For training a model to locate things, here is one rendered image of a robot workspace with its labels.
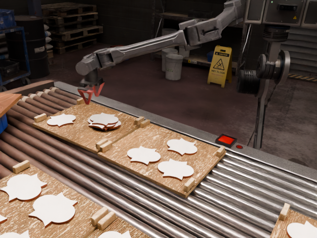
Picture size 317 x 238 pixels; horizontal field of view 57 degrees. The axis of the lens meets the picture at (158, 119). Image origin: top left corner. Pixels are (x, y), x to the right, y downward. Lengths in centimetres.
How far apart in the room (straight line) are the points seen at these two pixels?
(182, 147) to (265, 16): 87
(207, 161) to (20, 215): 68
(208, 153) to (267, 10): 86
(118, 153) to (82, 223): 38
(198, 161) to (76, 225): 53
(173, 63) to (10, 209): 411
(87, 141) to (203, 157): 50
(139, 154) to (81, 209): 34
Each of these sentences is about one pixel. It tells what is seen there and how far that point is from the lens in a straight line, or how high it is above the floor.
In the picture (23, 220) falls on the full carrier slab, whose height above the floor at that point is 94.
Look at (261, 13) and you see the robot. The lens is 173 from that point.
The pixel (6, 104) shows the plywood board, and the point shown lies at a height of 104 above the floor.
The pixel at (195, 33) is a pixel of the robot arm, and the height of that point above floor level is 139.
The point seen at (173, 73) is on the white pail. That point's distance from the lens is 491.
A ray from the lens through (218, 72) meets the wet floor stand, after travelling 481.
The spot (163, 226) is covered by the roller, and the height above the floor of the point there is 92.
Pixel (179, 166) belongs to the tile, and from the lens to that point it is 113.
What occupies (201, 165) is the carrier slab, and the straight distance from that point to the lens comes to 117.
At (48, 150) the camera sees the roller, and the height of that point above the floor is 91.
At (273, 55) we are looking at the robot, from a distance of 180.
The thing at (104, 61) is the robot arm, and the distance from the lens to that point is 127.
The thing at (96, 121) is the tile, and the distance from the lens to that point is 138.
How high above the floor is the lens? 160
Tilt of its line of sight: 27 degrees down
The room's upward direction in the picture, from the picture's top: 3 degrees clockwise
